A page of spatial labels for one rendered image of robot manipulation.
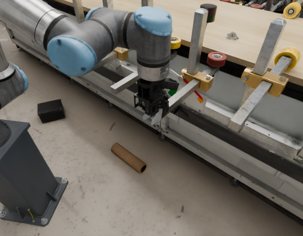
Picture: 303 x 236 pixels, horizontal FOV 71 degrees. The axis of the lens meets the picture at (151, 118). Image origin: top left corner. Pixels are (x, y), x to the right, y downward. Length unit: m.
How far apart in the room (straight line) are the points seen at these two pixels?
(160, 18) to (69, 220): 1.30
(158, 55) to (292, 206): 1.23
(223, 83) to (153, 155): 0.83
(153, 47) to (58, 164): 1.40
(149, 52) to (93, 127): 1.47
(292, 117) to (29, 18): 1.02
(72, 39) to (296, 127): 0.98
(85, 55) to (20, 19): 0.15
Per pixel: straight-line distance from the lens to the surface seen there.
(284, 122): 1.15
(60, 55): 0.49
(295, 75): 1.02
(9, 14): 0.56
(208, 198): 1.56
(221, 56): 1.02
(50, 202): 1.60
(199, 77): 0.92
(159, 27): 0.52
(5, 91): 1.14
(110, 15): 0.58
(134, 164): 1.56
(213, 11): 0.87
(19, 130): 1.22
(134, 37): 0.55
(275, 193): 1.52
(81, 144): 1.84
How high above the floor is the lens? 1.36
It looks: 44 degrees down
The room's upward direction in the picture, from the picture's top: straight up
